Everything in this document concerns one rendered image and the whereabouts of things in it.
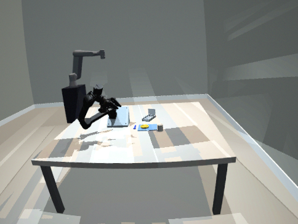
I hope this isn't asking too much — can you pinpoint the light blue square mat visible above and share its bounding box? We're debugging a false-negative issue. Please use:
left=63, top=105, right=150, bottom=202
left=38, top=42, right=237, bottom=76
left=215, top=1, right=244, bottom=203
left=137, top=124, right=157, bottom=131

